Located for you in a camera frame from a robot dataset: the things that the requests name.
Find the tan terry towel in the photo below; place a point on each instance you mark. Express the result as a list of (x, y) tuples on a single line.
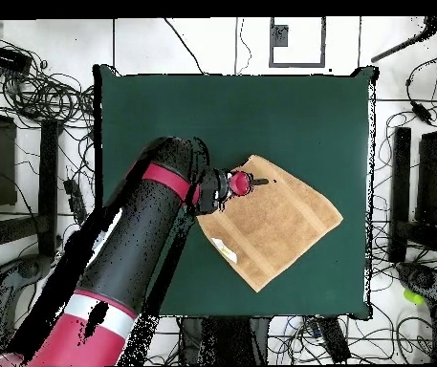
[(275, 229)]

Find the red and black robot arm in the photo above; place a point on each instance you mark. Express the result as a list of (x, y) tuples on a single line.
[(134, 248)]

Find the black flat device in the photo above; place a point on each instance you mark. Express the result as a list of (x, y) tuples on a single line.
[(332, 340)]

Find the dark green table cloth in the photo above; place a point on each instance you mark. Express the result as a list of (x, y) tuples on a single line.
[(279, 114)]

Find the black upright bar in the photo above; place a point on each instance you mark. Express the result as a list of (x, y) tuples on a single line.
[(401, 160)]

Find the small grey square plate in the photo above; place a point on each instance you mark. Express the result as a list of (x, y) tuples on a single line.
[(280, 35)]

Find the long black power strip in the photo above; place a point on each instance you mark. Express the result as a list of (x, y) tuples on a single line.
[(74, 200)]

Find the black inline power brick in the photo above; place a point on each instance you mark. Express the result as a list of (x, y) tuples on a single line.
[(420, 112)]

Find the grey curved stand base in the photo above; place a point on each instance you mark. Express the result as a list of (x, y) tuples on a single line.
[(420, 279), (23, 269)]

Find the bright green object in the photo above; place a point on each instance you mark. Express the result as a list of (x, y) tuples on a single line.
[(413, 297)]

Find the black tripod leg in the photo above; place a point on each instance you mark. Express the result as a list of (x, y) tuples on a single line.
[(401, 46)]

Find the black rectangular box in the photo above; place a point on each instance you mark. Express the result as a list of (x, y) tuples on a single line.
[(5, 58)]

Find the grey square floor frame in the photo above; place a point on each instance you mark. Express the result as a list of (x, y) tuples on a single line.
[(297, 65)]

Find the black robot pedestal stand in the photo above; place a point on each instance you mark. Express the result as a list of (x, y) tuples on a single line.
[(225, 340)]

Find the black metal frame stand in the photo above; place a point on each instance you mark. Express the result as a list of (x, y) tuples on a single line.
[(48, 172)]

